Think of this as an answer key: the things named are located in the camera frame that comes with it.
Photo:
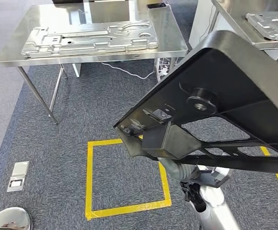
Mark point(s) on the right robot hand grey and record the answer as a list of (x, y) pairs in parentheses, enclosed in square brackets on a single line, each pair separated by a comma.
[(180, 173)]

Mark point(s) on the black plastic panel part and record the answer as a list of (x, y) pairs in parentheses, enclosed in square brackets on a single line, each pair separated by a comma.
[(225, 63)]

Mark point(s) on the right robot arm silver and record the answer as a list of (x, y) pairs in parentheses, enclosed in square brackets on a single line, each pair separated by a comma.
[(215, 212)]

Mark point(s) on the steel workbench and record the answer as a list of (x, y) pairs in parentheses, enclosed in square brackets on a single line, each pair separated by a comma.
[(235, 25), (172, 41)]

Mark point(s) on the stamped metal sheet part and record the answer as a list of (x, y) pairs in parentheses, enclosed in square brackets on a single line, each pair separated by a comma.
[(270, 27), (81, 41)]

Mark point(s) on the white power strip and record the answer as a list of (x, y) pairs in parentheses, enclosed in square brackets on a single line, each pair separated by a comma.
[(164, 70)]

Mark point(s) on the white panel leg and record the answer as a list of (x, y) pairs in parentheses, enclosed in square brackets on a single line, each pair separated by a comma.
[(77, 70)]

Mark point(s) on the floor outlet cover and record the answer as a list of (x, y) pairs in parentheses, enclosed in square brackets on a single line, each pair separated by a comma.
[(20, 169)]

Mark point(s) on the open floor outlet box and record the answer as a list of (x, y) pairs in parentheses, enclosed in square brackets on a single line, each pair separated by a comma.
[(15, 184)]

